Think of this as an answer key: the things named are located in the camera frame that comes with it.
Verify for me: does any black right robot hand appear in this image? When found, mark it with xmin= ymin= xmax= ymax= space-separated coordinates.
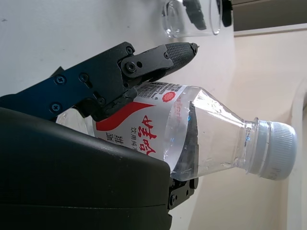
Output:
xmin=0 ymin=42 xmax=200 ymax=230

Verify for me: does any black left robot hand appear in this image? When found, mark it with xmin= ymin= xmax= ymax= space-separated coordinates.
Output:
xmin=183 ymin=0 xmax=233 ymax=31

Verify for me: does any clear plastic cup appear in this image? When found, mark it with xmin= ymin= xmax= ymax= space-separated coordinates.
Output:
xmin=161 ymin=0 xmax=223 ymax=39

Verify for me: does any clear water bottle white cap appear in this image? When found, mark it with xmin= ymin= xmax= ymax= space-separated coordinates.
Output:
xmin=55 ymin=81 xmax=298 ymax=180

